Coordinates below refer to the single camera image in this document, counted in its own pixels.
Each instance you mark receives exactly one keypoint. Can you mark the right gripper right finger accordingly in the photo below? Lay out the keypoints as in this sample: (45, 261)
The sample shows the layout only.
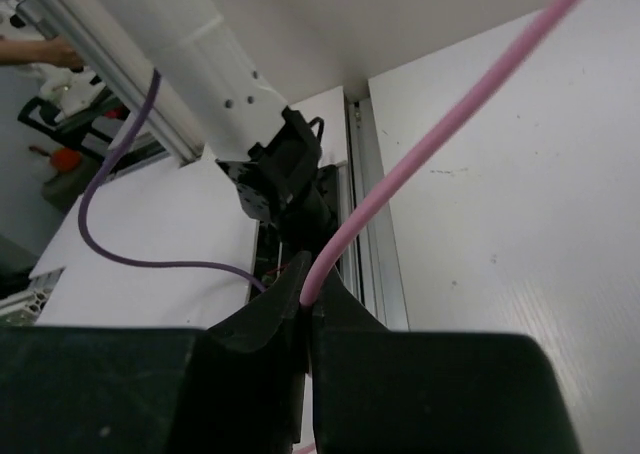
(376, 390)

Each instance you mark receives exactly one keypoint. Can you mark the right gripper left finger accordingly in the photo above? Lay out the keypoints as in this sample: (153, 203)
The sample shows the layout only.
(249, 373)

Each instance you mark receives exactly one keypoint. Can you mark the person's forearm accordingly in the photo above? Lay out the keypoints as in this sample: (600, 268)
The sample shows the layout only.
(57, 52)

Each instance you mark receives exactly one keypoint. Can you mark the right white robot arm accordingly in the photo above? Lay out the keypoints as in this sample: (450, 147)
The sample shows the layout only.
(270, 153)

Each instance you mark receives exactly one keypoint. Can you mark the orange object in background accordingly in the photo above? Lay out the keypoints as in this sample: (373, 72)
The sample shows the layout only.
(63, 160)

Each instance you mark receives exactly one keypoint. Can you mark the aluminium front rail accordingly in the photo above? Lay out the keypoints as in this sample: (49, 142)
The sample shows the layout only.
(379, 285)

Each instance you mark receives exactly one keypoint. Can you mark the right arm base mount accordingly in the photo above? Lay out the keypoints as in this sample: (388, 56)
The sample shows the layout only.
(272, 255)

